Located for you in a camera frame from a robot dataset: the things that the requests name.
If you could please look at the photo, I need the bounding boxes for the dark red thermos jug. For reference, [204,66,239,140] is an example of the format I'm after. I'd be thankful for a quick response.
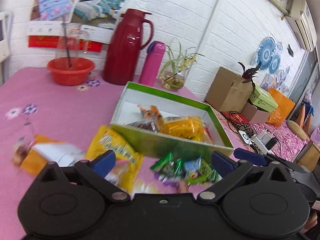
[103,8,154,86]

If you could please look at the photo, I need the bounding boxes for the large blue wall plate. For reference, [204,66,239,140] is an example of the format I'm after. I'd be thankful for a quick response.
[256,36,276,68]

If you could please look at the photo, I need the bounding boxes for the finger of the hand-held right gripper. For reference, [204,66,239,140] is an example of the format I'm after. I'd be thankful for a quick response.
[233,148,311,175]

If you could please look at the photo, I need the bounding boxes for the black patterned pouch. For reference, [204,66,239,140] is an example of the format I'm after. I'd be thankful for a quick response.
[235,122,253,136]

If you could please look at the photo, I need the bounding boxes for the round straw cushion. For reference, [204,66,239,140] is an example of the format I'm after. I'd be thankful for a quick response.
[287,120,311,141]

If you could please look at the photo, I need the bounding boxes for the green cardboard box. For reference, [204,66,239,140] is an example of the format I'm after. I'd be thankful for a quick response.
[110,81,235,159]

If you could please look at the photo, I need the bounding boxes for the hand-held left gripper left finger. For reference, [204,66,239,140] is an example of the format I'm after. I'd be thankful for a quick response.
[37,150,131,201]

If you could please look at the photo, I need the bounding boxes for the dark purple plant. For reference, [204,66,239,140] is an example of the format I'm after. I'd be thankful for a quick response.
[237,61,262,93]

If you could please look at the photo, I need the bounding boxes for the pink floral bedspread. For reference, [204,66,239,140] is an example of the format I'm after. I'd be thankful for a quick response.
[249,122,311,161]

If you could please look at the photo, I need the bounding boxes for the pink thermos bottle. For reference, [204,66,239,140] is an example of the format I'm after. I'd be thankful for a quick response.
[138,40,166,87]

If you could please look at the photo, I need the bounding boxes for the orange snack packet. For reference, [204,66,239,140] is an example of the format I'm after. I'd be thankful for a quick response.
[12,134,86,177]

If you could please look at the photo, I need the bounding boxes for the white air conditioner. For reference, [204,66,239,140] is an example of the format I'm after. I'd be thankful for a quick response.
[285,0,318,52]

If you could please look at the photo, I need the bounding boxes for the green shoe box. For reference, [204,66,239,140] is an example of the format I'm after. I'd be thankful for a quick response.
[248,85,279,113]

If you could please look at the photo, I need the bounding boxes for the white power strip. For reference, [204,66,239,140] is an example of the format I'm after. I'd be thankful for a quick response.
[251,133,276,156]

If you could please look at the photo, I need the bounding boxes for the clear bag of dark fruit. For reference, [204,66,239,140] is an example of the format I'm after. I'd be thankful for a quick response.
[124,119,158,133]

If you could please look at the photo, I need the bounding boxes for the green pictured snack packet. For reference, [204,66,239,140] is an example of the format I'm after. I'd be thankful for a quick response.
[183,157,222,185]

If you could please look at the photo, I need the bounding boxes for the orange shiny bag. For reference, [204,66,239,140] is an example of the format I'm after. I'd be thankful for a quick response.
[266,87,296,127]

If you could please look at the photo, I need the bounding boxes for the red plastic basin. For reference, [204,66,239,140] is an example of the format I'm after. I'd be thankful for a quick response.
[47,57,96,86]

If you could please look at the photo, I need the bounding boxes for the dark stirring stick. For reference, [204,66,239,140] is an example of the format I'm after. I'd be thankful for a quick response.
[62,16,73,69]

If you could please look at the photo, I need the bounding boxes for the brown cardboard box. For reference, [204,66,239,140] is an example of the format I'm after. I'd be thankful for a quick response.
[205,66,253,113]

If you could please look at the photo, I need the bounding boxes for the glass vase with plant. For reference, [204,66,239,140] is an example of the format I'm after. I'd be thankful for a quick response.
[158,38,206,92]

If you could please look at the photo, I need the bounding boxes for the wooden cabinet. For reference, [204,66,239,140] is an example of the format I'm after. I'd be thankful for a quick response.
[297,142,320,172]

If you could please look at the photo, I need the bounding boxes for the white charger plug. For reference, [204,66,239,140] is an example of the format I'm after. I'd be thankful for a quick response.
[257,131,272,143]

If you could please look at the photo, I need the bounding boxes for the tan cardboard box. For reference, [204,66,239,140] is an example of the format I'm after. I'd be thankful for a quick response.
[241,101,271,123]

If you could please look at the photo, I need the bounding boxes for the white round charging pad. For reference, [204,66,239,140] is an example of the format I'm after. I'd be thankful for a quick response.
[237,129,253,146]

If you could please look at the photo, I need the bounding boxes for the black charger plug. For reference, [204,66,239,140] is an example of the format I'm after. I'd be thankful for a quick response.
[265,137,279,151]

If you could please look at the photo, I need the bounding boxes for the clear bag of yellow chips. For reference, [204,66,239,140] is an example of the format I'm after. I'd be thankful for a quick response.
[159,116,213,144]

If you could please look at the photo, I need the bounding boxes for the pink floral tablecloth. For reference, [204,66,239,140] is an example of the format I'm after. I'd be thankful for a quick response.
[0,66,236,233]

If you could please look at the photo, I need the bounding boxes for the clear bag of orange-brown snacks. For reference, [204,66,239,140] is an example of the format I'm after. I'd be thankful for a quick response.
[136,104,165,126]

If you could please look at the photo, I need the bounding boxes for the red pouch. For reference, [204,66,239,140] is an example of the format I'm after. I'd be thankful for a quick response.
[229,113,251,125]

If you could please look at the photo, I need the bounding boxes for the bedding wall poster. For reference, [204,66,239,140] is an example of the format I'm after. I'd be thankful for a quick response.
[26,0,133,53]

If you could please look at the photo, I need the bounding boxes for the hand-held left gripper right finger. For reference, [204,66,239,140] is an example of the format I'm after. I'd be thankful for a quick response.
[197,151,288,202]

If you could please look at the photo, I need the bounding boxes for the medium blue wall plate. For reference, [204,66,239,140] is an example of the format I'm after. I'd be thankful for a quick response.
[270,53,281,74]

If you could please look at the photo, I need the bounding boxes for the clear glass pitcher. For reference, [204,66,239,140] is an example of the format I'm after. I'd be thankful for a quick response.
[57,23,91,61]

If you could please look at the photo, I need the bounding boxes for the yellow snack packet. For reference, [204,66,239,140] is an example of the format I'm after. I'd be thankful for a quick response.
[85,125,145,191]

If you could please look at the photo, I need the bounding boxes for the plaid cloth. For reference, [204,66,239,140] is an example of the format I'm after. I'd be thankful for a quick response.
[214,107,241,141]

